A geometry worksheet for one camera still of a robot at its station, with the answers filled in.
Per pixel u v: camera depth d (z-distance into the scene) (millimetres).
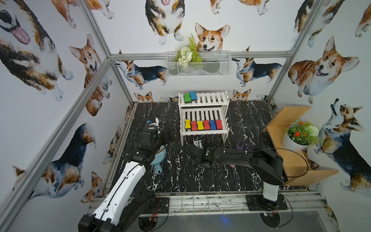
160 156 902
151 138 583
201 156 664
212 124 903
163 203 742
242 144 974
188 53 786
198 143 776
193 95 854
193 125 884
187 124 899
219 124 909
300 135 749
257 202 733
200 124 902
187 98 850
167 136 685
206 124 908
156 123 700
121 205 410
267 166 468
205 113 977
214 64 926
